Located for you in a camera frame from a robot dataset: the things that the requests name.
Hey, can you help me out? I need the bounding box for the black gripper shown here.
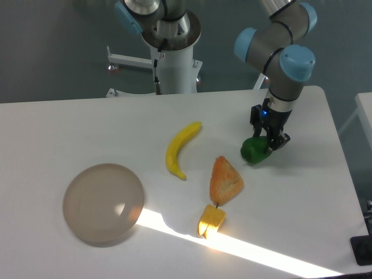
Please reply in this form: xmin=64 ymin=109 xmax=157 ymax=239
xmin=250 ymin=98 xmax=292 ymax=151

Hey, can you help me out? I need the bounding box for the green bell pepper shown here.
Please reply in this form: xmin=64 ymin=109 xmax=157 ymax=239
xmin=240 ymin=136 xmax=273 ymax=165

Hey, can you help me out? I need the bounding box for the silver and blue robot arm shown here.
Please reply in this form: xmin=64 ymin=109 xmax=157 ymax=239
xmin=115 ymin=1 xmax=317 ymax=152

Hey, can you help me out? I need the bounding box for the yellow bell pepper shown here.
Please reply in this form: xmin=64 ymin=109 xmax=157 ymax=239
xmin=197 ymin=203 xmax=227 ymax=239

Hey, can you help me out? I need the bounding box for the orange bread piece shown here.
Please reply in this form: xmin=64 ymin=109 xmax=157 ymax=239
xmin=209 ymin=156 xmax=244 ymax=206

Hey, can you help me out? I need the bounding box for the yellow banana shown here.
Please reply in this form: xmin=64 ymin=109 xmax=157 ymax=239
xmin=165 ymin=121 xmax=202 ymax=180

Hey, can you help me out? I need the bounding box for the black device at table edge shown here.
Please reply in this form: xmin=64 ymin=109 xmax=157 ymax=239
xmin=349 ymin=199 xmax=372 ymax=266

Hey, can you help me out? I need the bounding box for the translucent brown plate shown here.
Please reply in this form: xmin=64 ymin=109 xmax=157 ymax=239
xmin=62 ymin=163 xmax=145 ymax=247

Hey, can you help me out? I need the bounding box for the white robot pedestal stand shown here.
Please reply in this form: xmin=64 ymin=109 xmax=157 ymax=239
xmin=105 ymin=8 xmax=271 ymax=98

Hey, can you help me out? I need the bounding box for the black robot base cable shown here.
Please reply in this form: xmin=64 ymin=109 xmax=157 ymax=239
xmin=152 ymin=37 xmax=168 ymax=95

